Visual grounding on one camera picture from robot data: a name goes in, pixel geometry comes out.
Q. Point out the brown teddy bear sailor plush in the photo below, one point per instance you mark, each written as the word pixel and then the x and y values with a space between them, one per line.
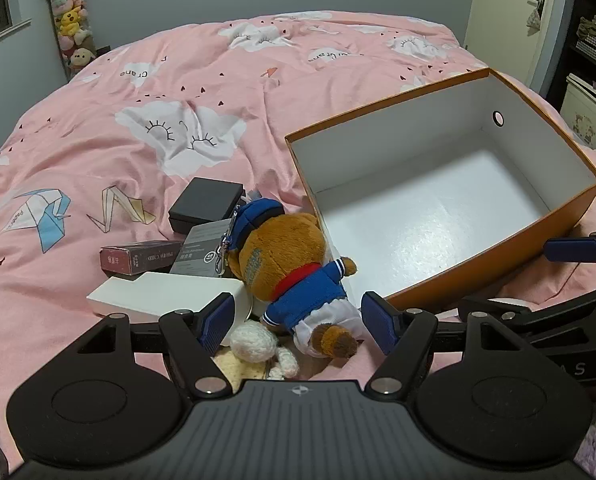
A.
pixel 278 260

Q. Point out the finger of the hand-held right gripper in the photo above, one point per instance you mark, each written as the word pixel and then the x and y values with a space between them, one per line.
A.
pixel 573 250
pixel 553 315

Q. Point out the grey packet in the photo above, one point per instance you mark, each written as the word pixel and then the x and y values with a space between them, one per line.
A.
pixel 197 250

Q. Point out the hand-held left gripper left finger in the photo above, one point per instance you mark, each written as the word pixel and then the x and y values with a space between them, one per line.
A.
pixel 217 322

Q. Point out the maroon box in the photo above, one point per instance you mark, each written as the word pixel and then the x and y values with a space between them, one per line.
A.
pixel 137 257

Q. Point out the black box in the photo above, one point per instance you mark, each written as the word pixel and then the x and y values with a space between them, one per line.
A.
pixel 202 200

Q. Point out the orange cardboard box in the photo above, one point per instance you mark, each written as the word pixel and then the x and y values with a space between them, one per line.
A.
pixel 428 200

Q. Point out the white knitted toy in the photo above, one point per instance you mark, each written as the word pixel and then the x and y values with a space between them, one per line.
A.
pixel 253 342

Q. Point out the stack of plush toys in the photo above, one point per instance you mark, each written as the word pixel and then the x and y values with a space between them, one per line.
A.
pixel 70 15

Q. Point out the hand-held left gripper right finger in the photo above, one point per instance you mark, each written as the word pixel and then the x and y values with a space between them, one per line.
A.
pixel 378 317

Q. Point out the cream cloth item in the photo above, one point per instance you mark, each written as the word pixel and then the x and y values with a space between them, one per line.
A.
pixel 237 372

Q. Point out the white printed storage box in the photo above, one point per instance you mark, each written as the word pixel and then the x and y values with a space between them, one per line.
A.
pixel 585 110

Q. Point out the hanging patterned pouch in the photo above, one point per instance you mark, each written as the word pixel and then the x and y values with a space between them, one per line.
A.
pixel 534 20

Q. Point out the cream door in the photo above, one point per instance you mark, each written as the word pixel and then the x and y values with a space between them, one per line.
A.
pixel 498 20

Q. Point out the pink printed blanket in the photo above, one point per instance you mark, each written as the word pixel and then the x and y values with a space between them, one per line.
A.
pixel 127 85

